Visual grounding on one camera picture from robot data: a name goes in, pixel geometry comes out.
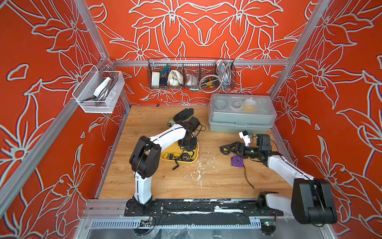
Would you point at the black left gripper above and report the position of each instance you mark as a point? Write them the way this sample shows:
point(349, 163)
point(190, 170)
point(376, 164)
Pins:
point(193, 145)

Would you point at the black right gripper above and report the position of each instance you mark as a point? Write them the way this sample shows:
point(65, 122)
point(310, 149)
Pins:
point(239, 146)

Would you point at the purple tape measure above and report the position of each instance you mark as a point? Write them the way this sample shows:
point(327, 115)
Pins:
point(238, 162)

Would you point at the yellow black tape measure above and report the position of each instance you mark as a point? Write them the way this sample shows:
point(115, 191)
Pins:
point(172, 156)

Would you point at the black round tape measure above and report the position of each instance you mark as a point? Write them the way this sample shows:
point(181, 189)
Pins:
point(185, 157)

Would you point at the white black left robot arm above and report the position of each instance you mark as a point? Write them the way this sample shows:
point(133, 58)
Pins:
point(146, 155)

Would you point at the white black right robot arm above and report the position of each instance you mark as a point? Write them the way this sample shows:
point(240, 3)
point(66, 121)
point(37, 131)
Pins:
point(312, 200)

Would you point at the grey storage box clear lid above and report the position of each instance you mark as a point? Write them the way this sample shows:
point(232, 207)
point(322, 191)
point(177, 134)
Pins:
point(234, 113)

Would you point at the yellow plastic tray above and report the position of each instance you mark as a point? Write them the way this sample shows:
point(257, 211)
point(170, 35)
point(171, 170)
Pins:
point(176, 149)

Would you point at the black green work glove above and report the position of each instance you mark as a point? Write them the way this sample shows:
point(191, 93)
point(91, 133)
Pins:
point(183, 115)

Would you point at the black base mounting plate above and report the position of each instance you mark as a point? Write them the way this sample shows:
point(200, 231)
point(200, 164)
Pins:
point(159, 207)

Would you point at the white power adapter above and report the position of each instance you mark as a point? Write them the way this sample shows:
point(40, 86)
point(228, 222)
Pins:
point(101, 87)

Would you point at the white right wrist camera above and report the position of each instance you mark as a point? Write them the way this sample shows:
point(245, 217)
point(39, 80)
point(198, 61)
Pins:
point(246, 137)

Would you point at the black wire wall basket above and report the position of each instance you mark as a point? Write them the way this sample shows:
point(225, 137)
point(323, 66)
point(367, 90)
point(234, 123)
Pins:
point(208, 75)

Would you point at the clear wall bin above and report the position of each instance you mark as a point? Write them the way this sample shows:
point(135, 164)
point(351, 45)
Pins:
point(105, 103)

